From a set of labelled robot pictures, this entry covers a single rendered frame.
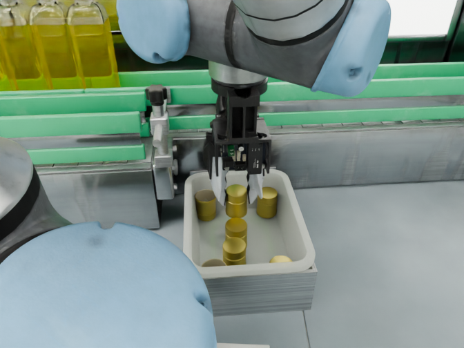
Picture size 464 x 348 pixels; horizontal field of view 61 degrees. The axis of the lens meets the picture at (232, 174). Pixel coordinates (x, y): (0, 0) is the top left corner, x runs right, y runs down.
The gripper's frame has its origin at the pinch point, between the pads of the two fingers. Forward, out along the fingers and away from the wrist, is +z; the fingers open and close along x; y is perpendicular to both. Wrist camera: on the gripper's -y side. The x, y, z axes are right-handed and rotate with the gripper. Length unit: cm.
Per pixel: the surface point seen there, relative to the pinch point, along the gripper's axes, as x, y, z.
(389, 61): 38, -33, -9
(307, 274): 7.5, 15.9, 1.4
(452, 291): 30.3, 14.9, 8.8
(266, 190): 5.6, -3.7, 2.4
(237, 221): -0.2, 3.8, 2.4
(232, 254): -1.7, 10.3, 2.7
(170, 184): -10.4, -2.4, -0.9
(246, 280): -0.5, 15.8, 1.8
